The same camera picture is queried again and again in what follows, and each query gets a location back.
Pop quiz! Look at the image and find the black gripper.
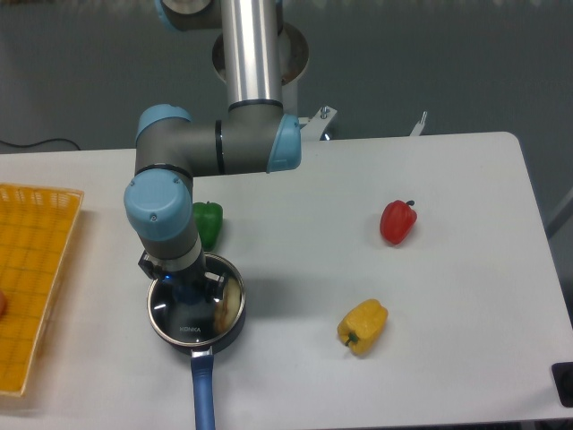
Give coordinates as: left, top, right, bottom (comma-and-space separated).
138, 251, 226, 301

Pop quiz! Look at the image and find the glass pot lid blue knob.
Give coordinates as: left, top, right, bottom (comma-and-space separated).
146, 252, 246, 348

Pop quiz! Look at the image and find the yellow bell pepper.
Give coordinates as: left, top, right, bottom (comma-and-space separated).
337, 298, 389, 356

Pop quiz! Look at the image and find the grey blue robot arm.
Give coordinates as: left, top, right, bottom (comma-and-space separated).
124, 1, 302, 299

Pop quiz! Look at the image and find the toy bread pastry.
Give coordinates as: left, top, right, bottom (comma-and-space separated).
213, 279, 242, 335

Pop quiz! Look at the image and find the green bell pepper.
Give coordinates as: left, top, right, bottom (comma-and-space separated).
192, 202, 223, 251

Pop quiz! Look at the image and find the yellow plastic basket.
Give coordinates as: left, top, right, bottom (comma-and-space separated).
1, 183, 84, 397

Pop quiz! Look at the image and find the red bell pepper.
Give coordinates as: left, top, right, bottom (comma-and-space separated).
380, 200, 417, 245

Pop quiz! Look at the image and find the black object at table edge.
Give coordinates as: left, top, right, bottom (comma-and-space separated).
551, 362, 573, 409

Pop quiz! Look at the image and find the black saucepan blue handle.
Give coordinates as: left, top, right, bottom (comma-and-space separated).
145, 254, 248, 430

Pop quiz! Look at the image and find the black floor cable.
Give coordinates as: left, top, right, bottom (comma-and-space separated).
0, 137, 82, 151

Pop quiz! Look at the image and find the white metal base frame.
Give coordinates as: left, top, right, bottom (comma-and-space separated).
299, 105, 428, 142

